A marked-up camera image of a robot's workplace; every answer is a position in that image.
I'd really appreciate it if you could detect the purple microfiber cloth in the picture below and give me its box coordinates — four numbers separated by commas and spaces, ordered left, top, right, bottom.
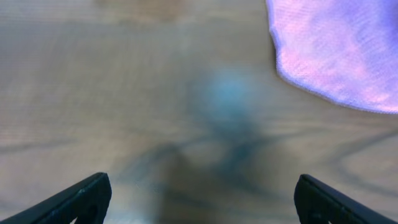
267, 0, 397, 114

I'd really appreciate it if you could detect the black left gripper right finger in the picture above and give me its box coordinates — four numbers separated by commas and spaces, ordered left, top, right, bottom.
294, 174, 397, 224

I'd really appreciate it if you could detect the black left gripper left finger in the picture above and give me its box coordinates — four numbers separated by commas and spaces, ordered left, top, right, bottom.
1, 172, 111, 224

